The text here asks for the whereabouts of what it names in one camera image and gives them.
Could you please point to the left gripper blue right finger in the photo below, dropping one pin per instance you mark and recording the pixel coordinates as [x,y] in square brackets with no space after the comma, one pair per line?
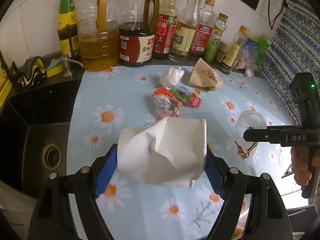
[215,170]

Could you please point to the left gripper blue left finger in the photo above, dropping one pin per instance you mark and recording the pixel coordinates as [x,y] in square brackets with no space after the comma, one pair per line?
[103,170]

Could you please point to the white paper towel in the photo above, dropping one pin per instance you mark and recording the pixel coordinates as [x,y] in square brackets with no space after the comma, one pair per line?
[171,152]

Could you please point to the green red snack wrapper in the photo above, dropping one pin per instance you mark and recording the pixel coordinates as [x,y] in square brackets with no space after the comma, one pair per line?
[186,97]

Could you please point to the brown paper bag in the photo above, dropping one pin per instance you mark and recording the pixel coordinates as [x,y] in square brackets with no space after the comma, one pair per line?
[204,76]

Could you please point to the white tissue ball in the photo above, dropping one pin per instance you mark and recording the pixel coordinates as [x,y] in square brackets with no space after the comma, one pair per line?
[171,76]

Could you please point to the black kitchen sink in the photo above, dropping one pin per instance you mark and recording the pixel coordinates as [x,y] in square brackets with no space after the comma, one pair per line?
[34,135]

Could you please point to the person's right hand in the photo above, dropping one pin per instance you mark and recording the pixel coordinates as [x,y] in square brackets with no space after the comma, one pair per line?
[300,169]

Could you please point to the daisy print blue tablecloth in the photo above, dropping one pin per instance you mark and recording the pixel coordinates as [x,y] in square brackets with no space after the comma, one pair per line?
[159,190]

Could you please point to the patterned blue woven cloth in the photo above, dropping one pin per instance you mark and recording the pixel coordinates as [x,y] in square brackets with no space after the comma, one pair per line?
[294,49]

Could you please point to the metal soap dispenser pump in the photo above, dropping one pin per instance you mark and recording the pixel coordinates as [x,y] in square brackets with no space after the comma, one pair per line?
[66,62]

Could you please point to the green seasoning bag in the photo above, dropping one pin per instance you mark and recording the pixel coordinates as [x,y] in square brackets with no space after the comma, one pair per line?
[263,46]

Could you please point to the gold cap sesame oil bottle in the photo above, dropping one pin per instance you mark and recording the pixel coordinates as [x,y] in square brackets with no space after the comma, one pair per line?
[229,61]

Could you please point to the blue white seasoning bag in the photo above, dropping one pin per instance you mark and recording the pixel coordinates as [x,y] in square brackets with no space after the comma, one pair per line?
[246,59]

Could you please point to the yellow green sponge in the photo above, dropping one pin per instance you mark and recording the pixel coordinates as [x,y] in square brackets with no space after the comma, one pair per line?
[54,68]

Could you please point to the black yellow cloth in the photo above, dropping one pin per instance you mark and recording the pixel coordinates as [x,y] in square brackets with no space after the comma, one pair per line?
[31,74]

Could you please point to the small brown jar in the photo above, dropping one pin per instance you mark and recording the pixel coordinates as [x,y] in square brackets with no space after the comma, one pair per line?
[221,52]

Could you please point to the red label clear bottle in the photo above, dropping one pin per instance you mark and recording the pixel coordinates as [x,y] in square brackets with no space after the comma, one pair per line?
[203,30]

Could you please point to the yellow detergent bottle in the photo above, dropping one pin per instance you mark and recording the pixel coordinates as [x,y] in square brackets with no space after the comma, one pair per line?
[6,84]

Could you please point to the dark soy sauce jug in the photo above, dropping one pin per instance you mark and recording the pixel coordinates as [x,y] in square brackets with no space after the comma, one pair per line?
[137,33]

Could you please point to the yellow cap white vinegar bottle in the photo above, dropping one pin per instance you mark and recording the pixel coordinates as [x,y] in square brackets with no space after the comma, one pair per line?
[185,30]

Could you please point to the green label oil bottle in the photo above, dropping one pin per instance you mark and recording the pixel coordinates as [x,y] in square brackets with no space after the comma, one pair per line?
[215,37]

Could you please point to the green cap sauce bottle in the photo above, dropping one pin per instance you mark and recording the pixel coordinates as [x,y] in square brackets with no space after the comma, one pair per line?
[67,29]

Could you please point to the large cooking oil jug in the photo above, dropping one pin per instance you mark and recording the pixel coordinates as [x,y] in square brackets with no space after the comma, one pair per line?
[98,34]

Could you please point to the red label vinegar bottle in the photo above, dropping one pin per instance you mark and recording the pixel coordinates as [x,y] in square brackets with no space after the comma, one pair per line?
[165,27]

